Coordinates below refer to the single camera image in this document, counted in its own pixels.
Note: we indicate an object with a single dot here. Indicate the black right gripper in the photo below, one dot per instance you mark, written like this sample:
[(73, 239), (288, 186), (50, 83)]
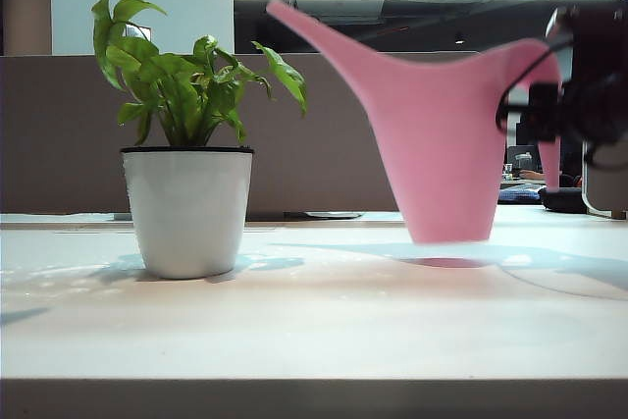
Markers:
[(598, 75)]

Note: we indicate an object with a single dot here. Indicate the pink plastic watering can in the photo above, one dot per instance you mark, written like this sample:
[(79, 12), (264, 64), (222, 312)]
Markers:
[(441, 154)]

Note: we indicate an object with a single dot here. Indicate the white round plant pot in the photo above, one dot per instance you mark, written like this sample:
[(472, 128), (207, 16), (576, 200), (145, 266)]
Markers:
[(186, 213)]

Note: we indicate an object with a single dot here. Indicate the green leafy plant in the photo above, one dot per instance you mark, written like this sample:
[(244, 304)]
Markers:
[(172, 90)]

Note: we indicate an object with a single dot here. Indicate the black background monitor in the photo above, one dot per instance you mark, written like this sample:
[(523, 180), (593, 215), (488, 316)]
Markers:
[(521, 133)]

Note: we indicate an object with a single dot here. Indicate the clear background jar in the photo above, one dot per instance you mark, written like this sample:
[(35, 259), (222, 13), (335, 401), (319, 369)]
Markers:
[(523, 161)]

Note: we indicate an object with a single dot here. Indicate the blue background cloth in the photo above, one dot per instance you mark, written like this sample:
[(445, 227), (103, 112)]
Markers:
[(520, 193)]

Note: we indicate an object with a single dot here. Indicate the black background cushion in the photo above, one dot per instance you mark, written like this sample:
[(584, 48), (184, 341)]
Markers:
[(564, 199)]

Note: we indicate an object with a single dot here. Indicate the brown partition with white edge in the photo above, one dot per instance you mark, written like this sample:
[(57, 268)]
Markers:
[(608, 183)]

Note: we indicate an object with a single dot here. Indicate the long brown desk partition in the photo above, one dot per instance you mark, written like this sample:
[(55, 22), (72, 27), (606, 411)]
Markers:
[(319, 144)]

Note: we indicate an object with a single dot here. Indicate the grey flat partition foot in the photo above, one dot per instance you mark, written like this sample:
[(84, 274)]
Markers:
[(331, 215)]

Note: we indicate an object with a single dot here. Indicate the small grey partition foot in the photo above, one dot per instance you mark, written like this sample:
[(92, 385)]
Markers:
[(122, 216)]

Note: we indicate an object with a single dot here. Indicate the small white wall sign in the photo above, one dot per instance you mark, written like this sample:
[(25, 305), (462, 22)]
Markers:
[(131, 31)]

